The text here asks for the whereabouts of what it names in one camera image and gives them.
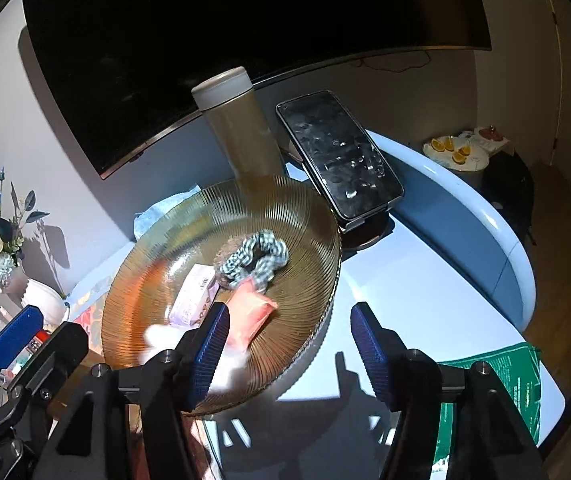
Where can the black white checkered scrunchie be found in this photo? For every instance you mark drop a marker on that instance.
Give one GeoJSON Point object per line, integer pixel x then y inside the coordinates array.
{"type": "Point", "coordinates": [268, 247]}

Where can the ribbed amber glass plate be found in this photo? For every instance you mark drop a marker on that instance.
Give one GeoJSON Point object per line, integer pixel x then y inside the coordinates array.
{"type": "Point", "coordinates": [165, 240]}

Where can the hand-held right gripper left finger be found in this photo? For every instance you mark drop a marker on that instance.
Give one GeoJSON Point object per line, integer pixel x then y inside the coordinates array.
{"type": "Point", "coordinates": [210, 355]}

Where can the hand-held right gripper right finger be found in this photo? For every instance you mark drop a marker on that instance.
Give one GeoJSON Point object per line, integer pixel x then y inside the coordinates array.
{"type": "Point", "coordinates": [370, 355]}

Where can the phone stand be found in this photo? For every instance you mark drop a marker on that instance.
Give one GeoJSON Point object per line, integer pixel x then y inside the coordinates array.
{"type": "Point", "coordinates": [365, 234]}

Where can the black flat screen television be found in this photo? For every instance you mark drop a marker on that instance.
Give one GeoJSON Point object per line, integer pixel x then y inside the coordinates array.
{"type": "Point", "coordinates": [215, 35]}

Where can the orange slice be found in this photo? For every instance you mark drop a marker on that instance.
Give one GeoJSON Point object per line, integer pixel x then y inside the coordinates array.
{"type": "Point", "coordinates": [437, 145]}
{"type": "Point", "coordinates": [449, 144]}
{"type": "Point", "coordinates": [462, 154]}

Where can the green plastic packet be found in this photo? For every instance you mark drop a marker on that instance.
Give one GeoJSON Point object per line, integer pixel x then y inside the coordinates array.
{"type": "Point", "coordinates": [510, 375]}

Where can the plate of orange slices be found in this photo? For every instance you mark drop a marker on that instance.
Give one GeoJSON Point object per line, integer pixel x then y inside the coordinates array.
{"type": "Point", "coordinates": [470, 172]}

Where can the light blue tissue packet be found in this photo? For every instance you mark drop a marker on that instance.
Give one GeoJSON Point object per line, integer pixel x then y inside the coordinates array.
{"type": "Point", "coordinates": [158, 212]}

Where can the orange pink packet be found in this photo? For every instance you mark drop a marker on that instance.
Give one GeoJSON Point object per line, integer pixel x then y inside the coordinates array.
{"type": "Point", "coordinates": [250, 312]}

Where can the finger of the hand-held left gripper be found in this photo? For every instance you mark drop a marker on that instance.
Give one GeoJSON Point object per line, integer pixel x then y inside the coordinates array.
{"type": "Point", "coordinates": [55, 352]}
{"type": "Point", "coordinates": [12, 335]}

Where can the beige thermos bottle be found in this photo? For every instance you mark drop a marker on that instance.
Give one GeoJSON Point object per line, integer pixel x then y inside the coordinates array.
{"type": "Point", "coordinates": [240, 130]}

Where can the black smartphone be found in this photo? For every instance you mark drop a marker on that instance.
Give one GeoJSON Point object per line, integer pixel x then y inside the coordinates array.
{"type": "Point", "coordinates": [340, 150]}

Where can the pale pink packet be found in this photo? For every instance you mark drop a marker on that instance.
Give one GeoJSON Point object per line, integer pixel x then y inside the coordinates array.
{"type": "Point", "coordinates": [193, 295]}

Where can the white flower vase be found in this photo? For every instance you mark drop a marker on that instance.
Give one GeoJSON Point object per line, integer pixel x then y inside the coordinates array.
{"type": "Point", "coordinates": [45, 300]}

